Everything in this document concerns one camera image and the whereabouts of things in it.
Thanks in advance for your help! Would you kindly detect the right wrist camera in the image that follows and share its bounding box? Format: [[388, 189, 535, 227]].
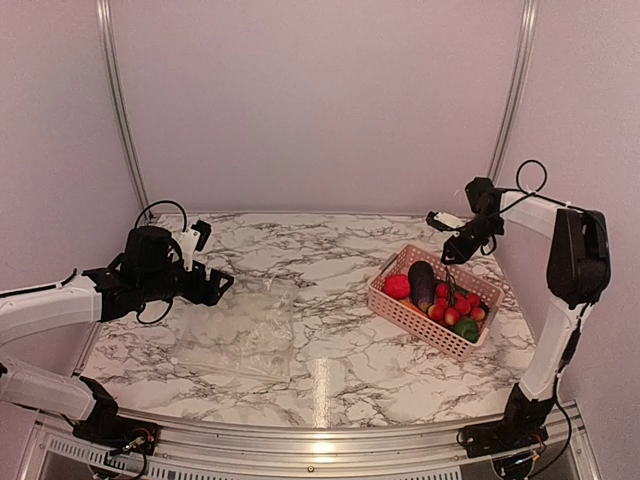
[[426, 211, 464, 232]]

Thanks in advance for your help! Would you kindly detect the pink plastic basket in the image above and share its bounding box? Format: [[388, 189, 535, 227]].
[[367, 244, 504, 361]]

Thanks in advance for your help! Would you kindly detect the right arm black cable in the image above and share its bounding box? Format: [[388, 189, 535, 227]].
[[515, 159, 548, 194]]

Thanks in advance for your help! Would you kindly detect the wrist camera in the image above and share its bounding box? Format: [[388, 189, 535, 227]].
[[426, 211, 464, 232], [176, 220, 211, 272]]

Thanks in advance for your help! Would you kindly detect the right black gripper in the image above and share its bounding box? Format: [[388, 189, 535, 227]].
[[440, 215, 503, 264]]

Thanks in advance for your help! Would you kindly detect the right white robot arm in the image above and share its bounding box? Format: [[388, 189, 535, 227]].
[[427, 177, 611, 452]]

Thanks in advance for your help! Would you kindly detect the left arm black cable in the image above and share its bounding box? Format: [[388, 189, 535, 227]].
[[133, 200, 190, 234]]

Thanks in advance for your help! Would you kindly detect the clear zip top bag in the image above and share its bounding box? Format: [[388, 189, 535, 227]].
[[171, 277, 298, 382]]

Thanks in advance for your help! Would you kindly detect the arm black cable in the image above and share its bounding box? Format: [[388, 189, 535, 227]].
[[515, 159, 548, 194], [133, 200, 190, 234]]

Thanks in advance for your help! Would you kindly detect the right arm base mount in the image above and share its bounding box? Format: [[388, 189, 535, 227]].
[[456, 421, 549, 458]]

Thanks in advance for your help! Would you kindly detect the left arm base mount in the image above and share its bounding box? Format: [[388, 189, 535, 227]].
[[72, 416, 160, 456]]

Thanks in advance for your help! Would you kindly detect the dark green cucumber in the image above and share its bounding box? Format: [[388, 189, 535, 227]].
[[456, 288, 490, 312]]

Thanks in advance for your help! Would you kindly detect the bunch of red strawberries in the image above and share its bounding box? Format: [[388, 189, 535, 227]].
[[427, 282, 489, 328]]

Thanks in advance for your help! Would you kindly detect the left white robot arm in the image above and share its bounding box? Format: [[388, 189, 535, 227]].
[[1, 222, 234, 445]]

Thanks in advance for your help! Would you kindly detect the aluminium frame post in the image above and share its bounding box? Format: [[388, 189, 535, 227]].
[[487, 0, 540, 183], [96, 0, 149, 209]]

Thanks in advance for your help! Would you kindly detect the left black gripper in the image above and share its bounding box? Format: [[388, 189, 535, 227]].
[[140, 256, 234, 306]]

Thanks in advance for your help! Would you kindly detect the purple eggplant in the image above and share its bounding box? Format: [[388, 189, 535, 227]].
[[407, 261, 436, 313]]

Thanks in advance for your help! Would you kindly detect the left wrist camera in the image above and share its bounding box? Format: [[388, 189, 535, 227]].
[[176, 220, 211, 272]]

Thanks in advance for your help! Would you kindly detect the right aluminium frame post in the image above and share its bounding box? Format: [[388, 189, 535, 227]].
[[487, 0, 540, 183]]

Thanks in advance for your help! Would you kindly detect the front aluminium rail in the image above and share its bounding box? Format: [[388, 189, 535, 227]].
[[17, 402, 602, 479]]

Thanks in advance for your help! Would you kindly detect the red crinkled fruit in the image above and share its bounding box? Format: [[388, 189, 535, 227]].
[[383, 274, 411, 300]]

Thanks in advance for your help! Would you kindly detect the left aluminium frame post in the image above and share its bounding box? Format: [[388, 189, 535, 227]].
[[96, 0, 149, 209]]

